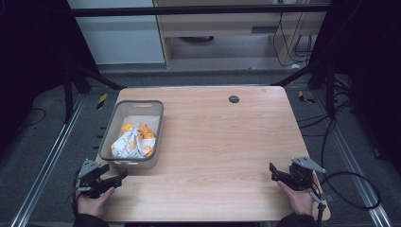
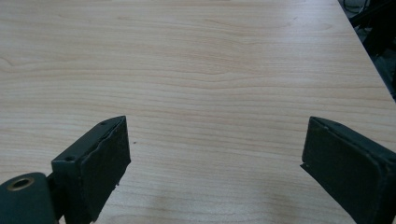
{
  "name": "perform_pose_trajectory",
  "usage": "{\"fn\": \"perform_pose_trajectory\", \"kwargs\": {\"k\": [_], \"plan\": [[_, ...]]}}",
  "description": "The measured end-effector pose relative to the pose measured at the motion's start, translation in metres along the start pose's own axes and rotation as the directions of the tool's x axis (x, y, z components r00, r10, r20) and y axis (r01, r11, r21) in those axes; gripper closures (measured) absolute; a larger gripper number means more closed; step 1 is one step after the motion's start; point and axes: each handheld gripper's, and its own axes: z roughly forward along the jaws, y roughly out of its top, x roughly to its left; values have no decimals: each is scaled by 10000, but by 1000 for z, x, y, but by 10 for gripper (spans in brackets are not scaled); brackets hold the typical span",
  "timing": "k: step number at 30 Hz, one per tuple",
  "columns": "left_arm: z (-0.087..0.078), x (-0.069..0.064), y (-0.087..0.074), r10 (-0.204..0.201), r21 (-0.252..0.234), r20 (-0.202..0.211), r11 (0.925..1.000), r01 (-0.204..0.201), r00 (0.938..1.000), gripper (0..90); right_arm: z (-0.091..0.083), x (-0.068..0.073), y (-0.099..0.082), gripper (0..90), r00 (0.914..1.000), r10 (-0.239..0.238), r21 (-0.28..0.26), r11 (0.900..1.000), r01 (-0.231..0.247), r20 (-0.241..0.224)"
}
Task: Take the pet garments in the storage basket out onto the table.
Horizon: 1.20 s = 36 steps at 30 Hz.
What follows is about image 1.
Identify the aluminium floor rail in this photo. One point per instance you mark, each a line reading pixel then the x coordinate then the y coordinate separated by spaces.
pixel 47 164
pixel 350 157

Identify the black metal stand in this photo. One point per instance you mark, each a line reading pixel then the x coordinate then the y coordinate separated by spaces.
pixel 68 94
pixel 329 91

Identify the person's right hand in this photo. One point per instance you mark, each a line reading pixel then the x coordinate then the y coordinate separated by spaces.
pixel 299 200

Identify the yellow and black tape marker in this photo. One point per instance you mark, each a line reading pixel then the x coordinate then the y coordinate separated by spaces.
pixel 101 101
pixel 305 97

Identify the dark curtain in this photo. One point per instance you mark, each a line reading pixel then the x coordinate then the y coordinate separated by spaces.
pixel 372 63
pixel 31 63

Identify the black horizontal frame bar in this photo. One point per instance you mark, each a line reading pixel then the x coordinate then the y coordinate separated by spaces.
pixel 189 11

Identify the person's left hand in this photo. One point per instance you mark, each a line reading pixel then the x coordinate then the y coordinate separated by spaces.
pixel 93 205

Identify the white cabinet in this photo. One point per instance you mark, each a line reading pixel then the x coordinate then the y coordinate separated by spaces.
pixel 119 38

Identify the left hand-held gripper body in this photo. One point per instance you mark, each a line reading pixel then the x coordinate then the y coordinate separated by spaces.
pixel 91 183

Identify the grey plastic basket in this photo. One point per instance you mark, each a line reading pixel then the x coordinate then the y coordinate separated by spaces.
pixel 110 138

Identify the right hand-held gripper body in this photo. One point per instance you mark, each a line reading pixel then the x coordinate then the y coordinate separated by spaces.
pixel 301 178

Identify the crumpled white orange wrappers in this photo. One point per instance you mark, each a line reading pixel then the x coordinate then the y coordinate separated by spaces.
pixel 134 143

